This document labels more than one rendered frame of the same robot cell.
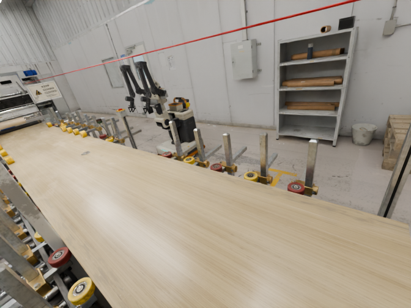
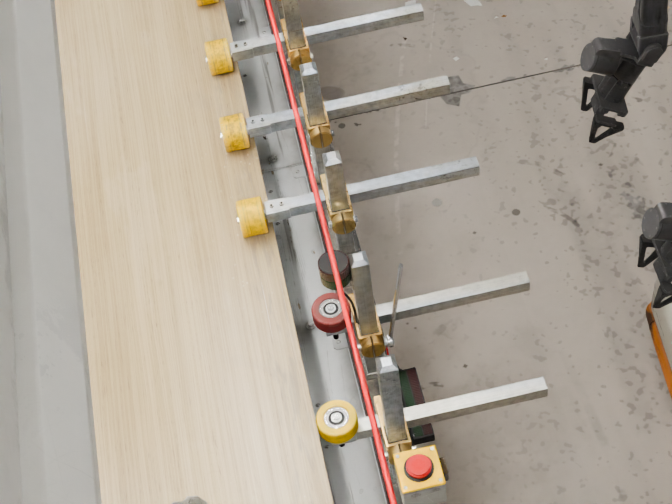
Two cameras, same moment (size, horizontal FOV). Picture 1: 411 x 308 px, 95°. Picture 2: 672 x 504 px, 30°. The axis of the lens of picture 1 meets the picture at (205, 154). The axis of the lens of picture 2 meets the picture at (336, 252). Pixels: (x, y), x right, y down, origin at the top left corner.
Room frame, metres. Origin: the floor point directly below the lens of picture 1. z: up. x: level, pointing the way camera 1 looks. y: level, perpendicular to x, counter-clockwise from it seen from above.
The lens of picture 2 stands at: (1.26, 0.19, 3.01)
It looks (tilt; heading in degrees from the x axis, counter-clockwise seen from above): 53 degrees down; 44
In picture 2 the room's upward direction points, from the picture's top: 10 degrees counter-clockwise
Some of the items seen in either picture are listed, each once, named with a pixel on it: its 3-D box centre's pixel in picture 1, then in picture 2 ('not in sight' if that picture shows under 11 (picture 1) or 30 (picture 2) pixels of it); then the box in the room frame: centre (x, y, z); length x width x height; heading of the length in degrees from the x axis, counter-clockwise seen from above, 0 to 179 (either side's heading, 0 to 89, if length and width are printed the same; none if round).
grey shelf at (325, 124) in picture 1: (310, 92); not in sight; (2.89, -1.79, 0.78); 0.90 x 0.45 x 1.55; 47
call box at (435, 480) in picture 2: (122, 113); (420, 478); (1.96, 0.76, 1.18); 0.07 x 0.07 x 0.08; 47
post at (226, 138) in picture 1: (229, 164); not in sight; (1.12, -0.15, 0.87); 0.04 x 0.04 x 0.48; 47
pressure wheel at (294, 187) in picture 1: (295, 194); not in sight; (0.73, -0.42, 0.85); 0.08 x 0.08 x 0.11
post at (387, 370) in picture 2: (119, 136); (395, 427); (2.14, 0.95, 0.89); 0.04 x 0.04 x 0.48; 47
